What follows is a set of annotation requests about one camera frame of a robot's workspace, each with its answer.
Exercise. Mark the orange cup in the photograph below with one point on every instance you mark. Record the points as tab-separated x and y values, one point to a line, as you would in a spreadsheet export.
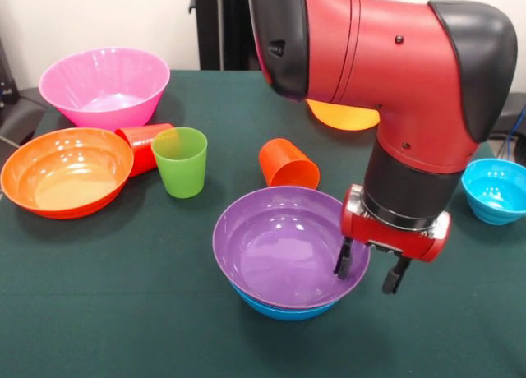
287	164

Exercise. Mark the dark green tablecloth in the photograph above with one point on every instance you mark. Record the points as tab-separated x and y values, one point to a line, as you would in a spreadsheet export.
123	312

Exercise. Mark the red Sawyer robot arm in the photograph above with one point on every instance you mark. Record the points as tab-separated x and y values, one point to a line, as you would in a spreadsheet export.
390	86

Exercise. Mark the sky blue bowl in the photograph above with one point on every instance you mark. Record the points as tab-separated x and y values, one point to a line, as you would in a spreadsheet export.
283	312

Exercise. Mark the large pink bowl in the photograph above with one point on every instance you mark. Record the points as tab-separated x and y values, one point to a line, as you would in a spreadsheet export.
102	86

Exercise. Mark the orange bowl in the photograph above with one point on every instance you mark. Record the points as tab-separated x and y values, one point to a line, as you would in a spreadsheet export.
65	176

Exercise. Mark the red cup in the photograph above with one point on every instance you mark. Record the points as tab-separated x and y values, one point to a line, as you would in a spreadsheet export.
141	148

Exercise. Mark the large yellow bowl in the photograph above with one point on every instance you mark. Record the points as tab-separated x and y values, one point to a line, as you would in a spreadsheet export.
345	117

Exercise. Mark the black stand base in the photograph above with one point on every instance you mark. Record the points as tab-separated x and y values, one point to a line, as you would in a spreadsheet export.
16	115
509	115

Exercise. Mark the small cyan ribbed bowl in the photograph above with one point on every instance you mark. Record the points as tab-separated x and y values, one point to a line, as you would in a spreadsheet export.
495	193

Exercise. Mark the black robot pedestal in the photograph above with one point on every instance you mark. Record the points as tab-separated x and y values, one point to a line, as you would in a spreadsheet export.
222	24

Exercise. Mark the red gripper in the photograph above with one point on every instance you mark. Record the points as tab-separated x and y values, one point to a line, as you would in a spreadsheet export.
390	238

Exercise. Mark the purple bowl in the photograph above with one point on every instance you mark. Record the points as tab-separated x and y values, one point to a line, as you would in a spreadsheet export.
279	246

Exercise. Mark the green cup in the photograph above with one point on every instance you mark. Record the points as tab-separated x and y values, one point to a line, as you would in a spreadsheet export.
181	168

